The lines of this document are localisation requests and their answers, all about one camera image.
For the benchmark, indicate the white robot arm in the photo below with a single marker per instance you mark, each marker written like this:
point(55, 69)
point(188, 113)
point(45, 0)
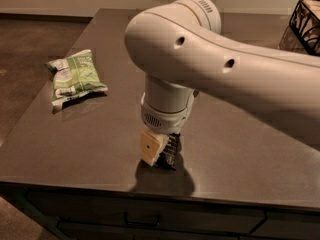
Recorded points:
point(180, 49)

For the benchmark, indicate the black drawer handle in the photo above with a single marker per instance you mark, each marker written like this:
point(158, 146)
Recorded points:
point(141, 220)

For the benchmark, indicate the green jalapeno chip bag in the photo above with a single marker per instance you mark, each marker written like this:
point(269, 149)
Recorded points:
point(74, 77)

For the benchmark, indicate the black wire basket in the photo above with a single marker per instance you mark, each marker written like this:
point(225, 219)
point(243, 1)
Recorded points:
point(305, 23)

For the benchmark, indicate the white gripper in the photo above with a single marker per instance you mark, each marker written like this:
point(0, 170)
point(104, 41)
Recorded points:
point(165, 120)

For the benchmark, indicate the black rxbar chocolate bar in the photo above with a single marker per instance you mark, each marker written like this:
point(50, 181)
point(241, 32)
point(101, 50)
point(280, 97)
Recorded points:
point(167, 158)

